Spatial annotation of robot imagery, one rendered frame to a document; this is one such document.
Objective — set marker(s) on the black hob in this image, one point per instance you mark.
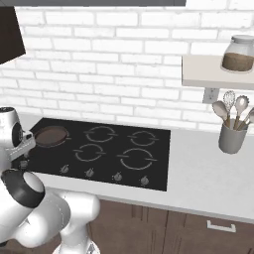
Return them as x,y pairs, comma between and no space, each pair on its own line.
109,165

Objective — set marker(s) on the dark extractor hood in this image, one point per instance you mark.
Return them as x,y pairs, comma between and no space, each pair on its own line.
9,36

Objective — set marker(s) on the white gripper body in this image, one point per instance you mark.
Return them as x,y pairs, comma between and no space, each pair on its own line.
20,147

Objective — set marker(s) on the grey hob knob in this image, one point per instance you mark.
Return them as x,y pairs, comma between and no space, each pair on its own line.
23,163
144,181
64,169
117,177
89,172

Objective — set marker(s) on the wooden spatula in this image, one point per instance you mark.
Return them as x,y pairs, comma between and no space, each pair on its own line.
248,119

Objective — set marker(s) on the beige wall shelf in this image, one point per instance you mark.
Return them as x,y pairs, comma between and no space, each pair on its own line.
208,74

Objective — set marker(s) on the white wall socket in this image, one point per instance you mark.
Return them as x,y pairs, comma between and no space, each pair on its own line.
210,96

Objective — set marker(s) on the brown drawer front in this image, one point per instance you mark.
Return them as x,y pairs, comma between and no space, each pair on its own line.
218,241

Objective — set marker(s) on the glass jar with brown contents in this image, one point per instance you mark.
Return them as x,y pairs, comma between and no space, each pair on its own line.
238,58

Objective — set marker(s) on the brown frying pan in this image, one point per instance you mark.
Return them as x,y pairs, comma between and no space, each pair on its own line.
51,136

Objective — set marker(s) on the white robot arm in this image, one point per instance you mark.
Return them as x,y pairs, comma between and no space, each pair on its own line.
39,215

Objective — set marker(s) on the grey wall cupboard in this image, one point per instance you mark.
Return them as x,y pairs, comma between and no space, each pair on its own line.
92,2

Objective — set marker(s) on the metal whisk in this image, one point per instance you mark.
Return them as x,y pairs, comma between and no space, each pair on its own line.
228,98

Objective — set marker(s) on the brown cupboard door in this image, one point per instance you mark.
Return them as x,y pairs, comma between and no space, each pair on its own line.
132,231

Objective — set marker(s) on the grey utensil pot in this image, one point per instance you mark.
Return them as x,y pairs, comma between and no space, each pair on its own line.
231,140

